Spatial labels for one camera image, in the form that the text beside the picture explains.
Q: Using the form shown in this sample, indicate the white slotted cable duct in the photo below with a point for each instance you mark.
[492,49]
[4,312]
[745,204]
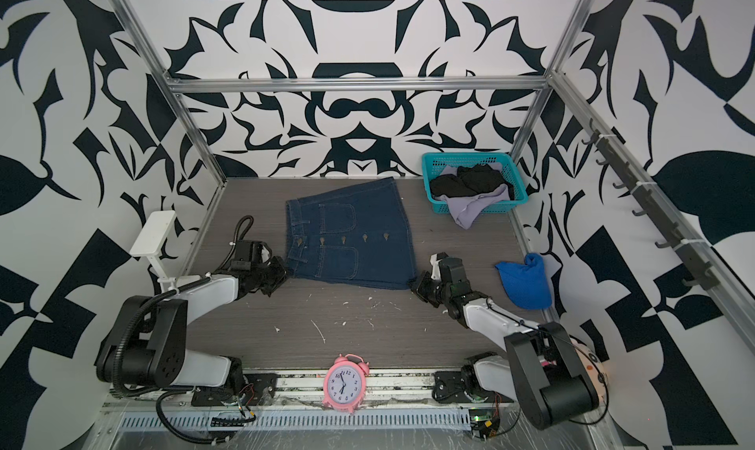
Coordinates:
[277,421]

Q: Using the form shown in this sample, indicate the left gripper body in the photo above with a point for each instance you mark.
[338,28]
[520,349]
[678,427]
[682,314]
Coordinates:
[270,276]

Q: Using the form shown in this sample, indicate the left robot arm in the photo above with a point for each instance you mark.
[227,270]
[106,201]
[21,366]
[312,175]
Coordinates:
[146,350]

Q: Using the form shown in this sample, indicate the pink plush pig toy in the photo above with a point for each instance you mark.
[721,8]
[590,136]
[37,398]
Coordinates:
[593,361]

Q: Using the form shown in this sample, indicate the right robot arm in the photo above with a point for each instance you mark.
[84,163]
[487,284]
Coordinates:
[552,379]

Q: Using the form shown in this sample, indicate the black garment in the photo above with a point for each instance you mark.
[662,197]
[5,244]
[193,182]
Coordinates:
[468,182]

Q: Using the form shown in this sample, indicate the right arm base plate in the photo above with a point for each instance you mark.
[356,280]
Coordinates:
[458,387]

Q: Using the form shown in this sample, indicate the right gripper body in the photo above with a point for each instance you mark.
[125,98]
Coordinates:
[432,291]

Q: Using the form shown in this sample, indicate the black coat hook rail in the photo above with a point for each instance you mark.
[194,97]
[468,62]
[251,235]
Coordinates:
[655,205]

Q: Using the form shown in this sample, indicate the small green circuit board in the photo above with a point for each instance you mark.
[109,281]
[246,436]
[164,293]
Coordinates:
[484,423]

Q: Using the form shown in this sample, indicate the lavender garment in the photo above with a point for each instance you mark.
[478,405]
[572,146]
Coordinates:
[465,211]

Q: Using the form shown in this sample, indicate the bright blue cloth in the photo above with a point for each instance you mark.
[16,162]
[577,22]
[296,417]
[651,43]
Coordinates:
[526,284]

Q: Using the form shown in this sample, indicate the pink alarm clock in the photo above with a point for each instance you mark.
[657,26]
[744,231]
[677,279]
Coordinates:
[345,383]

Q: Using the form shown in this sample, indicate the dark blue denim skirt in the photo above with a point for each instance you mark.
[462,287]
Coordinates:
[359,235]

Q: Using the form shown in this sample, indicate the teal plastic basket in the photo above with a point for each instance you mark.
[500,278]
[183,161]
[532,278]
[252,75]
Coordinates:
[434,163]

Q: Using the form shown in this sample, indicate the white box on stand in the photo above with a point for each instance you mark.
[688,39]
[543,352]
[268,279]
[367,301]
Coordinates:
[149,243]

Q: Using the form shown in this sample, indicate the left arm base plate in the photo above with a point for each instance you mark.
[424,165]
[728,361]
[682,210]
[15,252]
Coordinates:
[258,389]

